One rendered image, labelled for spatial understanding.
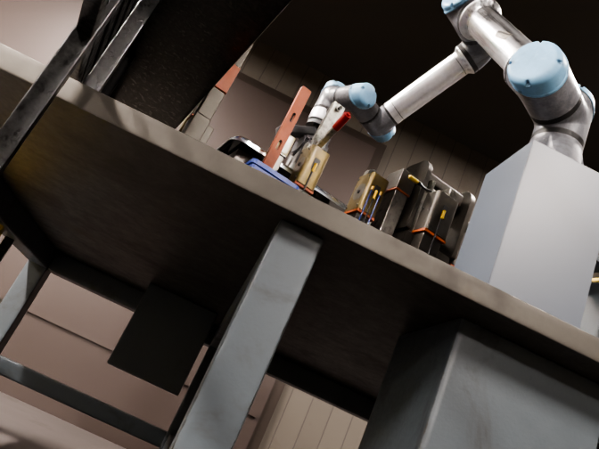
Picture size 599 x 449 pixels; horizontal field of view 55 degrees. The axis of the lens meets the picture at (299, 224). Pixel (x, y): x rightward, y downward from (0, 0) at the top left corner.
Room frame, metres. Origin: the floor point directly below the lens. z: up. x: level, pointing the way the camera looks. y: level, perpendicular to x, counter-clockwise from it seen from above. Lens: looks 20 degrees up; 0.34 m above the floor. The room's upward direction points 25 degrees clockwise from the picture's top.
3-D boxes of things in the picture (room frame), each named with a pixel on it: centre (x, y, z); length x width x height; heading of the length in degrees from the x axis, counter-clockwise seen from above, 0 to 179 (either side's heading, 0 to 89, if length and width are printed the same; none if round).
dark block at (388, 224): (1.41, -0.20, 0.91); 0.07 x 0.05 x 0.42; 21
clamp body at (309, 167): (1.36, 0.03, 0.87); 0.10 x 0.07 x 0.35; 21
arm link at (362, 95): (1.47, 0.00, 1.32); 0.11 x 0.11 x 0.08; 40
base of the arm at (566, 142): (1.10, -0.46, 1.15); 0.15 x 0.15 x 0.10
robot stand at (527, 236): (1.10, -0.46, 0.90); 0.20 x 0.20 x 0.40; 4
